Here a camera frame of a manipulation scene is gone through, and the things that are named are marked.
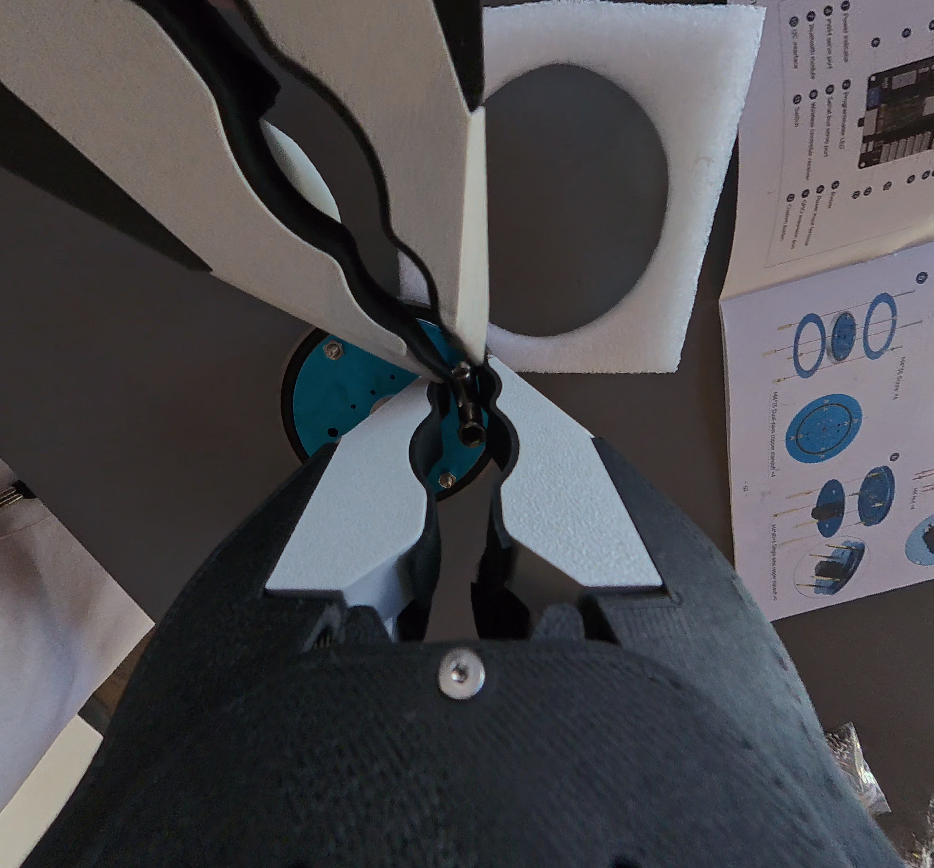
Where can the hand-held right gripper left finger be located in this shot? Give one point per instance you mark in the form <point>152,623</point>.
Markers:
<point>357,503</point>

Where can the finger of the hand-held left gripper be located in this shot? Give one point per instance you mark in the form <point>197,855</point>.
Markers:
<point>109,94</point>
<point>379,43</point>

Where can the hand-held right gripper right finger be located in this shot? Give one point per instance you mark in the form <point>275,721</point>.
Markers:
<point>576,510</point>

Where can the blue disc with black rim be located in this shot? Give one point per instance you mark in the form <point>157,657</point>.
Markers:
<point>343,393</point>

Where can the metal cross socket wrench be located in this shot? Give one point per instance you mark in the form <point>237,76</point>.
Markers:
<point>467,430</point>

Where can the white foam sheet with hole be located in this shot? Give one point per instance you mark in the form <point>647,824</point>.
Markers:
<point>715,80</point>

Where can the instruction sheet with blue drawings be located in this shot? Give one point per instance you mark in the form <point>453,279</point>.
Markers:
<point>875,386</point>

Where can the person's white t-shirt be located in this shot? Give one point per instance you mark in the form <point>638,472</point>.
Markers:
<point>58,627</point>

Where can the instruction sheet with circuit board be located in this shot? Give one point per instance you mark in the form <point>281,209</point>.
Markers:
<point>802,153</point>

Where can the clear plastic parts bag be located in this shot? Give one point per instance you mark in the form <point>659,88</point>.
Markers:
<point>857,766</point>

